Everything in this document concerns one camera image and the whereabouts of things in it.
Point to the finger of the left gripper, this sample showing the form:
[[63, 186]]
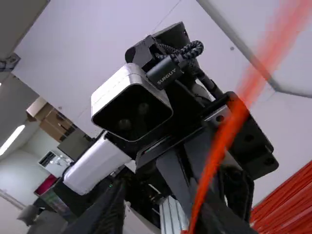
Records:
[[175, 180]]

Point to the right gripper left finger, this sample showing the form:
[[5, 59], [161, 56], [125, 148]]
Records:
[[102, 214]]

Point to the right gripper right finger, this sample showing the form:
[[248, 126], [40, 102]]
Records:
[[219, 224]]

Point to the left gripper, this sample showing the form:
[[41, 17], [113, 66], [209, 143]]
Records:
[[251, 146]]

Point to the silver rails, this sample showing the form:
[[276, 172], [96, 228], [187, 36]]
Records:
[[170, 212]]

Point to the cardboard box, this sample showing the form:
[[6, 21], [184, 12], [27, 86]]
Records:
[[52, 119]]

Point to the ceiling light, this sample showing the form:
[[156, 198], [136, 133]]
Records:
[[12, 140]]

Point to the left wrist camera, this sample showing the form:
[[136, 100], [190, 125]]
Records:
[[131, 104]]

